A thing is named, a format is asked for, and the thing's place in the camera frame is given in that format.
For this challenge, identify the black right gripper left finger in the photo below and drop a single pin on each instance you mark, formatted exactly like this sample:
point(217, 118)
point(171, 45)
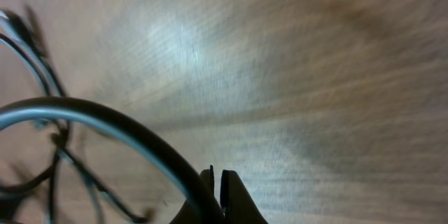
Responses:
point(199, 204)

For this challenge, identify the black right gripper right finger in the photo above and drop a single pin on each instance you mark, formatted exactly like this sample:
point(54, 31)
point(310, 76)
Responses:
point(236, 202)

